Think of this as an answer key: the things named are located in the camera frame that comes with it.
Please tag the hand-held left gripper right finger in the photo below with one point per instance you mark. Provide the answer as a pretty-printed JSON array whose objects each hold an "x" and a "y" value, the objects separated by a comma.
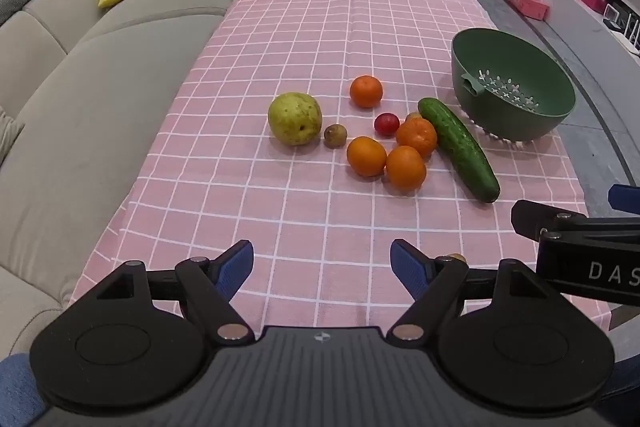
[{"x": 407, "y": 264}]

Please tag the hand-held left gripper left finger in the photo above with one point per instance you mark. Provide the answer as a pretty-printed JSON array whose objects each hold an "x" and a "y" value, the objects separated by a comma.
[{"x": 235, "y": 267}]

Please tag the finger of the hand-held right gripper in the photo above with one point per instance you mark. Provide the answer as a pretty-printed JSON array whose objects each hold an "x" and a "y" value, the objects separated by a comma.
[
  {"x": 530, "y": 217},
  {"x": 625, "y": 197}
]

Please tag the orange mandarin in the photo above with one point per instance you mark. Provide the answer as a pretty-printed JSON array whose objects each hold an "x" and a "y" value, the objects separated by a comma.
[
  {"x": 366, "y": 91},
  {"x": 405, "y": 168},
  {"x": 366, "y": 156},
  {"x": 416, "y": 137}
]

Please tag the green cucumber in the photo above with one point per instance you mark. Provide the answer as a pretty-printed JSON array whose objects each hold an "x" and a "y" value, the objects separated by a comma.
[{"x": 457, "y": 147}]

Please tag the red cherry tomato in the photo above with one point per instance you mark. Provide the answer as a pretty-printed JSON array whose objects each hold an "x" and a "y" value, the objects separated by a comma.
[{"x": 386, "y": 124}]

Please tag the brown longan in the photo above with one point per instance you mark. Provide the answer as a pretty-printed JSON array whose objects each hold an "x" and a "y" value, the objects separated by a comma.
[
  {"x": 456, "y": 258},
  {"x": 412, "y": 116}
]

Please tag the green colander bowl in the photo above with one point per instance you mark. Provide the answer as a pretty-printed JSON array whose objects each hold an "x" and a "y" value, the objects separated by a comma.
[{"x": 540, "y": 67}]

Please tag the yellow-green pear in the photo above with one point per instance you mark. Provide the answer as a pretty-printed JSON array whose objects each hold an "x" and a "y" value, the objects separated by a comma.
[{"x": 295, "y": 118}]

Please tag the small brown kiwi fruit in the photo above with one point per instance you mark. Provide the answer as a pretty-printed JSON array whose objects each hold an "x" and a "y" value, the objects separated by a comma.
[{"x": 335, "y": 135}]

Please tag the white router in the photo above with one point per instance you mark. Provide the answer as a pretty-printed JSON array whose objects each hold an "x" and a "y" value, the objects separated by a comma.
[{"x": 631, "y": 29}]

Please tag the grey media console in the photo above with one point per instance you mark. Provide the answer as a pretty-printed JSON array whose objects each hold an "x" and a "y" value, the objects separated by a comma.
[{"x": 575, "y": 22}]

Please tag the pink storage box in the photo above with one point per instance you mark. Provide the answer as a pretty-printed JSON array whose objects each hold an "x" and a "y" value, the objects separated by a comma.
[{"x": 530, "y": 2}]

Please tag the beige sofa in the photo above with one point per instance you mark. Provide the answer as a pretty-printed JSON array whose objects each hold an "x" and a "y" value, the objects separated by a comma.
[{"x": 75, "y": 107}]

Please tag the pink checked tablecloth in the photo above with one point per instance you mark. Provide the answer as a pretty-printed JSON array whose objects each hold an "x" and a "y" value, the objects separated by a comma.
[{"x": 300, "y": 32}]

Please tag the person's blue trouser leg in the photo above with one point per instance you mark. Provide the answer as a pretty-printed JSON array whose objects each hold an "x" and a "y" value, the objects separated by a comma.
[{"x": 15, "y": 387}]

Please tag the beige cushion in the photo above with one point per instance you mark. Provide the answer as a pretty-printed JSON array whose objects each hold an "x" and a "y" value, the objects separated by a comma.
[{"x": 9, "y": 134}]

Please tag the small white frame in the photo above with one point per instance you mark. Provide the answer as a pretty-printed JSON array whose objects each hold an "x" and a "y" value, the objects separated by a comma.
[{"x": 612, "y": 14}]

